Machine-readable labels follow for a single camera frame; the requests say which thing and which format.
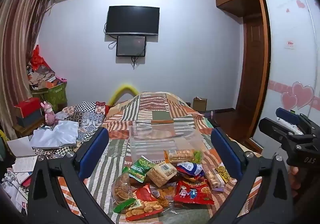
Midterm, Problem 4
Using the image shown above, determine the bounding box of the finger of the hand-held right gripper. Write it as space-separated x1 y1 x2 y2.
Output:
276 107 304 127
258 117 300 145

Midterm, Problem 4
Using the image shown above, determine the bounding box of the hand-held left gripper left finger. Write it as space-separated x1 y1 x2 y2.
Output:
27 126 115 224

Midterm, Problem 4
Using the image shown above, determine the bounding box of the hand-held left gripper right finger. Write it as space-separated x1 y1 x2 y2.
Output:
210 128 294 224

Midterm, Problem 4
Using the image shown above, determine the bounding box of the long clear biscuit pack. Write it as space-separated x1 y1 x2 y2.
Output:
202 163 225 191

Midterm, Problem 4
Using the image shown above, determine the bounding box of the blue red white snack packet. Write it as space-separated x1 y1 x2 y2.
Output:
176 161 206 181

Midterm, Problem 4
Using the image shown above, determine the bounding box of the clear bag of round crisps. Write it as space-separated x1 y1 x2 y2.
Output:
111 167 137 206

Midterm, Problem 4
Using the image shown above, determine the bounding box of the red packet with cartoon figures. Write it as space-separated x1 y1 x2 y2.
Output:
173 179 215 205

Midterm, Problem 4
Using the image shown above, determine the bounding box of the clear plastic storage container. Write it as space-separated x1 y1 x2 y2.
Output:
129 119 203 164

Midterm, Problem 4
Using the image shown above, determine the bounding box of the red green rice cracker packet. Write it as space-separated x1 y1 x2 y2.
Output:
114 183 165 222

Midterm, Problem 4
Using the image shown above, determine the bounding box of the clear bag of orange fried snacks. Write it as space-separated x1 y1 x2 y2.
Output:
149 183 176 208

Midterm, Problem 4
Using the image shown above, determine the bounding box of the person's right hand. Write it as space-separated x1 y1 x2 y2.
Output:
288 165 303 198

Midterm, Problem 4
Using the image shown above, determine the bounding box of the yellow snack packet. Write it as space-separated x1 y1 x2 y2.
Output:
215 164 231 184

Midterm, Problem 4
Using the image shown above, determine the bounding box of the checkered patchwork quilt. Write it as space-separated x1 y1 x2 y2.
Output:
53 100 111 141

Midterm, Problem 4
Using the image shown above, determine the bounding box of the white cloth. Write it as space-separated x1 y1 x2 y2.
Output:
29 120 80 150

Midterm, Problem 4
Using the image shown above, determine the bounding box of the cracker pack with orange ends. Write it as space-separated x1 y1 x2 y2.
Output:
164 148 196 164

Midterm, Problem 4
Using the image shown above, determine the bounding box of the green pea packet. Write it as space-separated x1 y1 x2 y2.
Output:
128 165 147 183
132 156 157 172

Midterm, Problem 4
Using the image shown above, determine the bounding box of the brown cardboard box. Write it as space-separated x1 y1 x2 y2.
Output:
192 97 208 113

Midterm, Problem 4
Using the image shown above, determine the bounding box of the white sliding door with hearts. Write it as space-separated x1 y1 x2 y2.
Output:
260 0 320 156

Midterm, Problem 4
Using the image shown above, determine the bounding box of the pink rabbit toy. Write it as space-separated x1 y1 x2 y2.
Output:
40 100 56 125

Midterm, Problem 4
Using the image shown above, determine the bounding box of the brown wooden door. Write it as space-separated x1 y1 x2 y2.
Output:
235 0 272 156

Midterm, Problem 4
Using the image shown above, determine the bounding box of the green storage box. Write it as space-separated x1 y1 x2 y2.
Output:
43 82 68 112

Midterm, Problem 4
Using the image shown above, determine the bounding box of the stack of loose papers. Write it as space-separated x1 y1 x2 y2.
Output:
11 155 38 174

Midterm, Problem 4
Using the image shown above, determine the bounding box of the yellow curved tube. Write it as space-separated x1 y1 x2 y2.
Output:
108 83 139 107

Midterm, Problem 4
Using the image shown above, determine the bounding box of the grey box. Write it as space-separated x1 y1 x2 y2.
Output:
16 110 44 127

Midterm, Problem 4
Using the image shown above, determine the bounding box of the white notebook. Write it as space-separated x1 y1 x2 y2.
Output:
7 136 35 158

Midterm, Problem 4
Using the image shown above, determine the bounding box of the patchwork striped blanket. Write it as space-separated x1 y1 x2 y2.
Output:
55 91 263 224

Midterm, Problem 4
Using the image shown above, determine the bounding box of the red box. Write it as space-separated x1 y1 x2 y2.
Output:
14 97 42 118

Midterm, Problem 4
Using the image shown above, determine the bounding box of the pile of printed paper bags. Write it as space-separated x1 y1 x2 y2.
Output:
27 63 67 91

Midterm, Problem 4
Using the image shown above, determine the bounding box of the red plastic bag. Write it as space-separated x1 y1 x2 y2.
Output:
30 44 52 71

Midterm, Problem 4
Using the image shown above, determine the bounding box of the striped brown curtain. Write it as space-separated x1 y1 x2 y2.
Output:
0 0 55 141

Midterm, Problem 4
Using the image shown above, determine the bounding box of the small black wall monitor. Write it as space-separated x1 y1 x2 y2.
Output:
116 35 147 57

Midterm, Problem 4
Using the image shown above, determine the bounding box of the black wall television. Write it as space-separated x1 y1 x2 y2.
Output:
105 6 160 36

